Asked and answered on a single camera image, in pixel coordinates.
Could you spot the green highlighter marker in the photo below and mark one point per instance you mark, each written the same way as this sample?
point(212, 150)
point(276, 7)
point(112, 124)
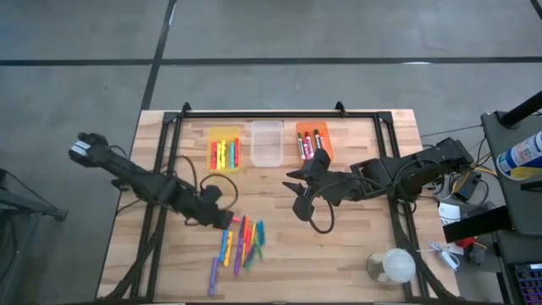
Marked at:
point(250, 257)
point(259, 251)

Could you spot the blue highlighter marker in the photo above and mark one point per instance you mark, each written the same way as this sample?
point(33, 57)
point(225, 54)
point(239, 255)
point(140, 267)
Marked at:
point(263, 234)
point(259, 233)
point(223, 245)

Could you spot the purple highlighter marker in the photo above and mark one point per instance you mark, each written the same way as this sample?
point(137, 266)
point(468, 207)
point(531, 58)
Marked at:
point(238, 260)
point(213, 277)
point(242, 231)

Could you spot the white paper tag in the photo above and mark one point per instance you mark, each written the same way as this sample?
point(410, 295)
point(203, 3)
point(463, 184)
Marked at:
point(449, 214)

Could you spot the teal highlighter marker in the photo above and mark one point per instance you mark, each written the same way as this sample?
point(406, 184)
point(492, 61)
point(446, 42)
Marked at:
point(232, 156)

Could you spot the black pole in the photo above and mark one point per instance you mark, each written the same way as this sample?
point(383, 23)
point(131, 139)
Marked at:
point(523, 111)

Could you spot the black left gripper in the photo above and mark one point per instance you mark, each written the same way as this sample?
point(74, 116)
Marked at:
point(203, 212)

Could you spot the black cap whiteboard marker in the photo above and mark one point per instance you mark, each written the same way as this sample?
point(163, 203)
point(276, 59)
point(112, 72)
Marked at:
point(317, 139)

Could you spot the black aluminium table frame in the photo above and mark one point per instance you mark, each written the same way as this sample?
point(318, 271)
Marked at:
point(275, 114)

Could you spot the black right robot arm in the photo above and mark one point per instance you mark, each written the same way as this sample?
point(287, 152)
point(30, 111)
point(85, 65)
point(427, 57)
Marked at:
point(402, 169)

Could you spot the clear plastic bin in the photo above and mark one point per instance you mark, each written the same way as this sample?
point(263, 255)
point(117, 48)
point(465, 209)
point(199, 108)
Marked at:
point(267, 144)

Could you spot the orange yellow highlighter marker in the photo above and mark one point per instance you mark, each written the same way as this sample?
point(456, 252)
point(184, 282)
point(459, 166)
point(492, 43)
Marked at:
point(228, 250)

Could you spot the pink highlighter marker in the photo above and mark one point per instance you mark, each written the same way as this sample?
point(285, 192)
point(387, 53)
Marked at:
point(237, 220)
point(236, 152)

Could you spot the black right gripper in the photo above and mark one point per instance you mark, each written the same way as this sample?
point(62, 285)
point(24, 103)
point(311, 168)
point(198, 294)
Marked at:
point(332, 186)

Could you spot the orange plastic bin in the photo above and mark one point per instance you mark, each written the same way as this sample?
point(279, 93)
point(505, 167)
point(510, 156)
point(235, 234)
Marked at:
point(328, 129)

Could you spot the green cap whiteboard marker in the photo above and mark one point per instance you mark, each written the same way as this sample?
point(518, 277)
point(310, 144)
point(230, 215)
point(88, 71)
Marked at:
point(301, 148)

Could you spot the white blue spray can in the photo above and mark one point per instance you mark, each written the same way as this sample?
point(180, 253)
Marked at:
point(521, 154)

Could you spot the grey metal cart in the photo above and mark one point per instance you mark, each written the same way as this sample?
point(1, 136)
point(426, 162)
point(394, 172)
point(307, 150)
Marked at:
point(521, 203)

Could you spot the round clear glass jar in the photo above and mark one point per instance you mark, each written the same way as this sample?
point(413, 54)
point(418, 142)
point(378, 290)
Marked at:
point(391, 267)

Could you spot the black flat bar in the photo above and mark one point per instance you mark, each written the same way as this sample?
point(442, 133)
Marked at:
point(478, 224)

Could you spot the red highlighter marker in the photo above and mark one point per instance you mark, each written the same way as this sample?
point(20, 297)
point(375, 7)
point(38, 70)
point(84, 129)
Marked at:
point(214, 156)
point(247, 233)

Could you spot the yellow plastic bin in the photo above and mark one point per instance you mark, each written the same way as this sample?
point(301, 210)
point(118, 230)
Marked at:
point(223, 133)

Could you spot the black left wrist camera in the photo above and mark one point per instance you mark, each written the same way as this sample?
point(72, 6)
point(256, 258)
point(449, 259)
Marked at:
point(214, 192)

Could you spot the blue lit keyboard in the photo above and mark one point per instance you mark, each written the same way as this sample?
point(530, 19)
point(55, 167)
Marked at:
point(529, 284)

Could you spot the black power supply box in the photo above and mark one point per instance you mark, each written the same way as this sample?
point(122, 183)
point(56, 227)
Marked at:
point(468, 188)

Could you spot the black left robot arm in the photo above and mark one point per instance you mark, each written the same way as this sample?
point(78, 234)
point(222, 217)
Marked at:
point(139, 182)

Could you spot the small red object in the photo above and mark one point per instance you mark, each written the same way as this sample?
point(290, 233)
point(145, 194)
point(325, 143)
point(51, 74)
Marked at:
point(466, 243)

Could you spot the grey metal stand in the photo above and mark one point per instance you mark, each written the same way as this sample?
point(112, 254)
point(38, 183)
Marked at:
point(25, 207)

